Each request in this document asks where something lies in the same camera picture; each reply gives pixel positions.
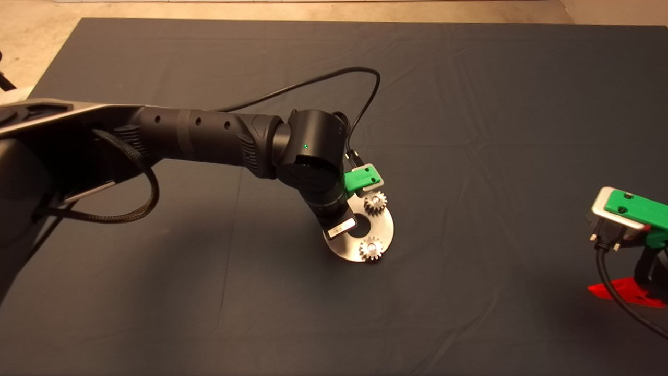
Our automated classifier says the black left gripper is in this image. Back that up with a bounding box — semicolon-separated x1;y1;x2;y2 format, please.
307;196;357;241

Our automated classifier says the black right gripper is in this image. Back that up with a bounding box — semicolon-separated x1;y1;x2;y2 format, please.
588;244;668;309

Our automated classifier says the small steel planetary gear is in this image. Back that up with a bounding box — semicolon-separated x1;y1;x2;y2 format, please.
363;191;388;215
359;236;386;262

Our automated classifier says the round metal carrier plate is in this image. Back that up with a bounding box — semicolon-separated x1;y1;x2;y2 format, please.
323;192;395;263

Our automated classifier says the dark grey table cloth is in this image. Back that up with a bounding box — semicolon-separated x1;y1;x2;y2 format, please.
0;17;668;376

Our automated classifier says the green left camera mount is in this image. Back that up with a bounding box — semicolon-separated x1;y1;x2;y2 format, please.
343;164;380;198

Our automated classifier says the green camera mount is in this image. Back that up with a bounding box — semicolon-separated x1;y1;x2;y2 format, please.
604;190;668;248
343;164;380;198

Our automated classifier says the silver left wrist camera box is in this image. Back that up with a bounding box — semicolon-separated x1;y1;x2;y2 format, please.
357;163;385;192

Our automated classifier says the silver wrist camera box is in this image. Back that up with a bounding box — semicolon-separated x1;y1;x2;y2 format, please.
357;163;385;192
591;186;651;242

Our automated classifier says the green right camera mount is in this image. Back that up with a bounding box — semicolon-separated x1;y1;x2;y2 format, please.
604;190;668;248

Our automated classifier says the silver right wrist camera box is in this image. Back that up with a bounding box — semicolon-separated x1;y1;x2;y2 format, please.
591;186;651;242

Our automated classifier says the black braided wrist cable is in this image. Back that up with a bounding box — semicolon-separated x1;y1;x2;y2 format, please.
332;111;350;152

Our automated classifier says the black braided cable sleeve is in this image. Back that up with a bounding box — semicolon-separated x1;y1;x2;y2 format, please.
32;128;160;224

